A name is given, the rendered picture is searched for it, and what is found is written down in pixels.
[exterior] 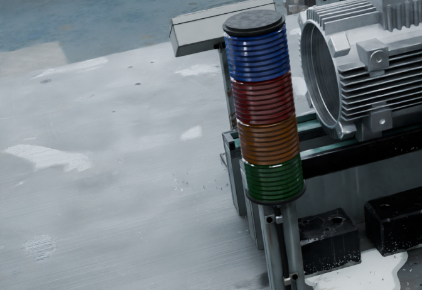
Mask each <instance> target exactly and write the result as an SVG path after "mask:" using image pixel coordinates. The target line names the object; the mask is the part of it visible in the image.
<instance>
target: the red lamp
mask: <svg viewBox="0 0 422 290"><path fill-rule="evenodd" d="M230 82H231V84H232V85H231V87H232V93H233V98H234V107H235V116H236V117H237V119H239V120H240V121H242V122H245V123H247V124H254V125H263V124H272V123H275V122H279V121H281V120H284V119H286V118H287V117H289V116H290V115H291V114H292V113H293V112H294V111H295V101H294V99H295V98H294V96H293V95H294V92H293V86H292V85H293V83H292V77H291V67H290V69H289V70H288V71H287V72H286V73H285V74H283V75H282V76H280V77H277V78H274V79H272V80H267V81H263V82H242V81H239V80H236V79H234V78H232V77H231V76H230Z"/></svg>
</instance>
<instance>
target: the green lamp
mask: <svg viewBox="0 0 422 290"><path fill-rule="evenodd" d="M242 162H243V167H244V172H245V173H244V175H245V180H246V186H247V187H246V188H247V191H248V194H249V195H250V196H251V197H253V198H254V199H256V200H259V201H267V202H274V201H283V200H287V199H289V198H292V197H294V196H296V195H297V194H298V193H299V192H300V191H301V190H302V189H303V183H304V181H303V171H302V166H301V154H300V150H299V152H298V154H297V155H296V156H295V157H293V158H291V159H290V160H288V161H285V162H283V163H279V164H273V165H258V164H252V163H250V162H247V161H246V160H245V159H244V158H243V157H242Z"/></svg>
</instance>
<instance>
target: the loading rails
mask: <svg viewBox="0 0 422 290"><path fill-rule="evenodd" d="M296 120H297V121H296V122H297V128H298V137H299V142H300V154H301V166H302V171H303V179H304V180H305V182H306V191H305V192H304V194H303V195H302V196H301V197H299V199H297V200H295V202H296V212H297V218H303V217H307V216H310V215H316V214H319V213H322V212H326V211H329V210H333V209H336V208H341V207H342V208H343V209H344V210H345V211H346V212H347V214H348V215H349V217H350V218H351V219H352V220H353V221H354V223H355V224H358V223H362V222H365V216H364V204H365V202H367V201H369V200H371V199H375V198H379V197H382V196H387V195H392V194H395V193H399V192H401V191H405V190H410V189H413V188H417V187H420V186H422V124H421V123H420V122H416V123H413V124H408V125H405V126H401V127H396V128H393V129H388V130H385V131H382V136H381V137H377V138H374V139H369V140H366V141H361V142H359V141H358V140H357V139H356V138H355V135H354V137H350V138H346V139H342V140H340V139H333V138H332V137H330V136H329V135H328V134H327V133H326V131H324V129H323V128H322V125H321V124H320V123H319V120H317V115H316V112H315V110H312V111H309V112H304V113H301V114H297V115H296ZM222 139H223V143H224V151H225V157H226V162H227V169H228V174H229V181H230V189H231V193H232V201H233V204H234V206H235V208H236V210H237V211H238V213H239V215H243V214H247V216H248V221H249V229H250V234H251V237H252V239H253V241H254V243H255V245H256V246H257V248H258V250H261V249H264V242H263V237H262V229H261V221H260V216H259V208H258V204H256V203H253V202H251V201H250V200H249V199H248V198H247V197H246V193H245V189H246V180H245V175H244V173H245V172H244V167H243V162H242V152H241V146H240V141H239V133H238V129H234V130H231V131H226V132H222Z"/></svg>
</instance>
